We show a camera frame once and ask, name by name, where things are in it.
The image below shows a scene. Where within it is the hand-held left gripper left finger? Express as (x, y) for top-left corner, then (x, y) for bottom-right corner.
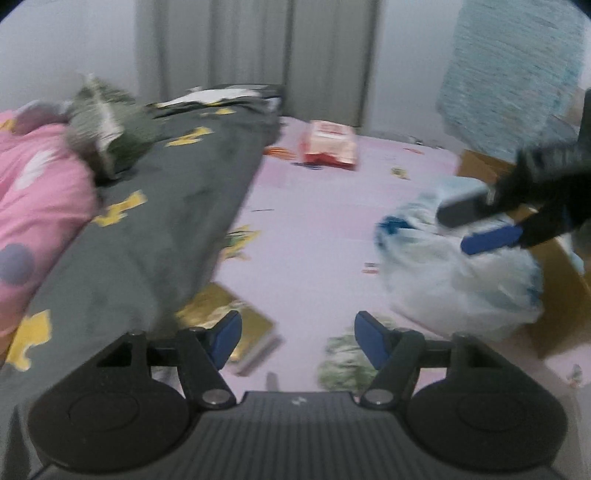
(95, 310), (243, 409)

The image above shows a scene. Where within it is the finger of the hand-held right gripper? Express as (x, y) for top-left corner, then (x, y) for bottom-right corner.
(436, 187), (497, 229)
(462, 223), (525, 256)

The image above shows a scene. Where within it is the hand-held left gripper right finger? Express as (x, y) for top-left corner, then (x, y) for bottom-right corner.
(355, 311), (499, 409)

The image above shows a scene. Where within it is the green floral cloth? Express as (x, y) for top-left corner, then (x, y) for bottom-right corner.
(318, 335), (385, 398)

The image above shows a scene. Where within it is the white plastic bag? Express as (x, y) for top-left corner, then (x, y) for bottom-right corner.
(376, 178), (546, 343)

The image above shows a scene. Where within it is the brown cardboard box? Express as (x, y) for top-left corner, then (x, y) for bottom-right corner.
(457, 150), (591, 361)

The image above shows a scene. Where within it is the gold box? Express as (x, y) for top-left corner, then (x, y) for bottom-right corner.
(177, 281), (283, 378)

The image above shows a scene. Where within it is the blue white tissue packet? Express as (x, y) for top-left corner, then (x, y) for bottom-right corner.
(376, 216), (411, 246)

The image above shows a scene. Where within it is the pink printed bed sheet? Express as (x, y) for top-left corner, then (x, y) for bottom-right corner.
(175, 115), (591, 403)

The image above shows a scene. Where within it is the teal patterned mat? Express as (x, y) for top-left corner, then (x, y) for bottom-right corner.
(435, 0), (585, 161)

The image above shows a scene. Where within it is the grey blanket yellow print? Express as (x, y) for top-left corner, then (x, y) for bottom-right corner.
(0, 85), (286, 480)

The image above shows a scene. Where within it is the pink orange wet wipes pack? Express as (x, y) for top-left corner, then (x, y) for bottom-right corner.
(299, 120), (359, 172)

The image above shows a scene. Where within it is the grey curtain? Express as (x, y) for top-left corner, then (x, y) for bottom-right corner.
(291, 0), (385, 131)
(135, 0), (295, 100)

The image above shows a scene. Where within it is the green pillow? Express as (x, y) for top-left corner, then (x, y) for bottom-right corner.
(65, 74), (161, 182)

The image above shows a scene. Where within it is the white cloth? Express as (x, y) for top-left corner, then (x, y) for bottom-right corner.
(156, 88), (260, 110)

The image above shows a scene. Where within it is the lilac cloth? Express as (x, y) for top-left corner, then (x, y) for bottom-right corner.
(13, 102), (71, 136)

